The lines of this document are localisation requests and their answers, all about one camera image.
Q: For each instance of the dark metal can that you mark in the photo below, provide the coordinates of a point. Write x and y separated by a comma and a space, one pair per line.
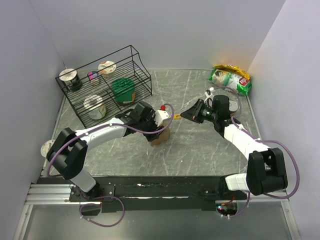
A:
233, 107

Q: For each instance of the yellow utility knife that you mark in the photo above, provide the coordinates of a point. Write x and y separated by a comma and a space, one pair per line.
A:
177, 116

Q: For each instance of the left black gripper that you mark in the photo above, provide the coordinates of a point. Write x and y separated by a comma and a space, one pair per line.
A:
151, 136

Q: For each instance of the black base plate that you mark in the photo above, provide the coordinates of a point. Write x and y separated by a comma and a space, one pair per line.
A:
111, 204

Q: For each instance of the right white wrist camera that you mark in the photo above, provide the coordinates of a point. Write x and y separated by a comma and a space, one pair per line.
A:
209, 94

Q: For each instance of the brown cardboard express box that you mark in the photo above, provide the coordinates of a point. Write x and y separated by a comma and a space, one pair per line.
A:
163, 137

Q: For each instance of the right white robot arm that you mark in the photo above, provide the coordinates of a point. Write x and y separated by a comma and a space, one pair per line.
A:
266, 170

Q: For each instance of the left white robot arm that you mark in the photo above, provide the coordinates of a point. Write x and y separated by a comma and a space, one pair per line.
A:
68, 152

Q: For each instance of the white Chobani yogurt cup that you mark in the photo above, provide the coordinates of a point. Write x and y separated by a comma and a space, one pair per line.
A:
107, 69

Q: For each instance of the black yogurt cup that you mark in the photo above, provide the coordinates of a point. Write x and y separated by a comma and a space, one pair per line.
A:
70, 79

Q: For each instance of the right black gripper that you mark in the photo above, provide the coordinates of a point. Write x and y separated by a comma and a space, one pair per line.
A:
193, 113

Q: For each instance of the aluminium rail frame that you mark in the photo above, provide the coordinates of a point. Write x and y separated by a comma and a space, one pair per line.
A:
55, 194

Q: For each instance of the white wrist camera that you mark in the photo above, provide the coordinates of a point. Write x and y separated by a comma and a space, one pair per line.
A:
209, 94
162, 116

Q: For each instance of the black wire rack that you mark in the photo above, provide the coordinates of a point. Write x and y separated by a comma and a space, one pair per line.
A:
128, 65

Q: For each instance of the white yogurt cup on table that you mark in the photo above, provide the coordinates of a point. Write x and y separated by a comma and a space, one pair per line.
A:
46, 147

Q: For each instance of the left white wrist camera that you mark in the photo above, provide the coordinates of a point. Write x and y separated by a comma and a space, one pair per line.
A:
162, 116

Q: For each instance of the white toilet paper roll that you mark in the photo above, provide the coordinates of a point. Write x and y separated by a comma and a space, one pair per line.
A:
95, 107

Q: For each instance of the small rubiks cube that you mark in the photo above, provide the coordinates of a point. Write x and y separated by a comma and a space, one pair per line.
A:
93, 77

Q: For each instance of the green lidded cup noodle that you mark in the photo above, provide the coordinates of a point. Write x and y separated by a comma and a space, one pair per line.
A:
123, 90

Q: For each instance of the green chips bag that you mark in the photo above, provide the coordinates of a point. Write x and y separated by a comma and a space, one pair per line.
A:
224, 78

